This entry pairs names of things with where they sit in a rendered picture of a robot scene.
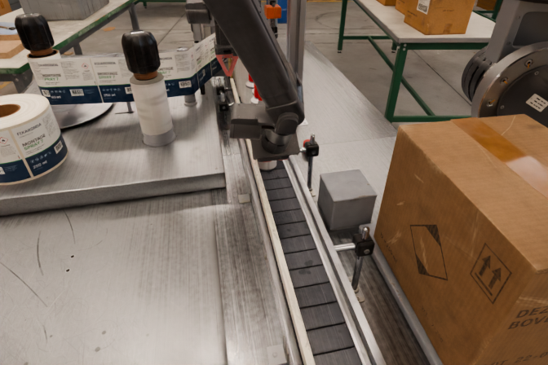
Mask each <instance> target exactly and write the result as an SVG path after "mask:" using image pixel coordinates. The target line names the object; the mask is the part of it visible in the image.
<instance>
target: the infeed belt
mask: <svg viewBox="0 0 548 365"><path fill-rule="evenodd" d="M244 140H245V139H244ZM245 145H246V142H245ZM246 149H247V146H246ZM247 152H248V149H247ZM248 156H249V159H250V155H249V153H248ZM250 165H251V169H252V171H253V168H252V164H251V161H250ZM260 173H261V177H262V180H263V185H264V188H265V191H266V194H267V199H268V202H269V204H270V208H271V211H272V216H273V219H274V222H275V225H276V230H277V233H278V236H279V239H280V242H281V247H282V250H283V254H284V256H285V261H286V265H287V267H288V271H289V276H290V278H291V282H292V285H293V288H294V292H295V296H296V298H297V302H298V307H299V309H300V313H301V315H302V319H303V324H304V327H305V330H306V333H307V338H308V341H309V344H310V347H311V350H312V355H313V358H314V361H315V365H362V362H361V361H360V357H359V355H358V353H357V350H356V347H355V344H354V342H353V340H352V338H351V334H350V332H349V330H348V327H347V324H346V321H345V319H344V317H343V313H342V311H341V309H340V306H339V304H338V302H337V298H336V296H335V294H334V290H333V288H332V286H331V283H330V282H329V278H328V275H327V273H326V271H325V268H324V266H323V263H322V261H321V259H320V254H319V253H318V250H317V249H316V245H315V242H314V240H313V238H312V235H311V232H310V230H309V227H308V225H307V222H306V219H305V217H304V215H303V211H302V210H301V207H300V204H299V202H298V198H297V196H296V194H295V192H294V189H293V186H292V184H291V181H290V179H289V175H288V174H287V171H286V169H285V166H284V163H283V161H279V160H277V161H276V168H275V169H274V170H272V171H267V172H265V171H261V170H260ZM253 175H254V171H253ZM254 180H255V176H254ZM255 184H256V187H257V183H256V180H255ZM257 191H258V194H259V190H258V187H257ZM259 199H260V195H259ZM260 203H261V206H262V202H261V199H260ZM262 210H263V206H262ZM263 216H264V219H265V222H266V225H267V221H266V218H265V214H264V211H263ZM267 231H268V234H269V238H270V241H271V245H272V240H271V236H270V233H269V230H268V226H267ZM272 250H273V253H274V257H275V260H276V255H275V252H274V248H273V245H272ZM276 266H277V269H278V273H279V276H280V279H281V274H280V271H279V267H278V264H277V260H276ZM281 285H282V288H283V292H284V295H285V290H284V286H283V283H282V279H281ZM285 300H286V304H287V307H288V311H289V316H290V320H291V323H292V327H293V330H294V335H295V339H296V342H297V346H298V352H299V354H300V358H301V361H302V365H304V363H303V358H302V355H301V351H300V348H299V344H298V339H297V336H296V332H295V329H294V324H293V320H292V317H291V313H290V310H289V305H288V302H287V298H286V295H285ZM353 347H355V348H353Z"/></svg>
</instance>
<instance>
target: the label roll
mask: <svg viewBox="0 0 548 365"><path fill-rule="evenodd" d="M68 153H69V151H68V149H67V146H66V144H65V141H64V138H63V136H62V134H61V132H60V128H59V126H58V124H57V121H56V119H55V115H54V113H53V111H52V109H51V105H50V103H49V101H48V99H47V98H46V97H44V96H41V95H35V94H15V95H4V96H0V185H11V184H17V183H23V182H27V181H30V180H33V179H35V178H39V177H41V176H42V175H45V174H48V173H49V172H51V171H52V170H54V169H55V168H57V167H58V166H59V165H61V164H62V163H63V162H64V160H65V159H66V157H67V155H68Z"/></svg>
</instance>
